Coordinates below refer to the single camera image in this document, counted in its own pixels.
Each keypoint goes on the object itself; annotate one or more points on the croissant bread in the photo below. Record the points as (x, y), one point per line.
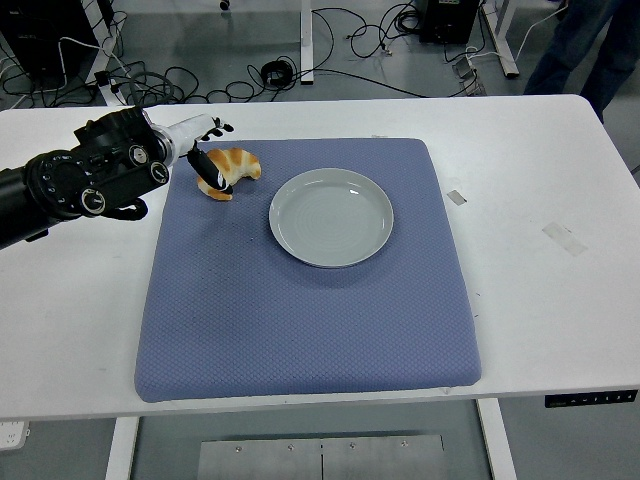
(245, 165)

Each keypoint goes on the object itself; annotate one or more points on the small clear tape piece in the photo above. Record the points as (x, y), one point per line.
(456, 197)

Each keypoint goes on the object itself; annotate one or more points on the person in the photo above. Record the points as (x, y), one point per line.
(615, 50)

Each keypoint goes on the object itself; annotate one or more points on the grey round plate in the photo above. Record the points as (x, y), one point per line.
(330, 220)

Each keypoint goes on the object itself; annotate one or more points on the large clear tape piece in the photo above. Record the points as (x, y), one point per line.
(564, 239)

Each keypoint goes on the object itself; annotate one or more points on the grey floor pedal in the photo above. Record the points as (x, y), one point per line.
(470, 75)

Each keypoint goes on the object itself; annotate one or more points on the white power strip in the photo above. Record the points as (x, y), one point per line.
(12, 435)

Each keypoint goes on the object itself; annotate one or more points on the white slanted desk foot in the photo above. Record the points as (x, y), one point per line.
(502, 40)

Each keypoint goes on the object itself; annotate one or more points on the white desk leg with foot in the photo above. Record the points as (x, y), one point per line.
(306, 40)

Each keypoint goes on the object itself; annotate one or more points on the grey metal plate with screws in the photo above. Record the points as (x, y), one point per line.
(320, 457)

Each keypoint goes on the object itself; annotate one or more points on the white table leg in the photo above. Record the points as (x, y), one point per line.
(122, 450)
(497, 440)

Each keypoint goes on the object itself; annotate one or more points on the blue quilted mat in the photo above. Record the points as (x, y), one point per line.
(300, 325)

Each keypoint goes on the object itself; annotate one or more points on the black computer case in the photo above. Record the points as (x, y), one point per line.
(450, 20)

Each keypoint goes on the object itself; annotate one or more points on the black table control panel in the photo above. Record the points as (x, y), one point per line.
(590, 398)

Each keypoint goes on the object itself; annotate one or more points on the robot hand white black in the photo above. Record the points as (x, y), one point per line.
(187, 131)

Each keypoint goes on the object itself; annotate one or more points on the large black equipment box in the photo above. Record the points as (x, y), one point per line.
(40, 45)

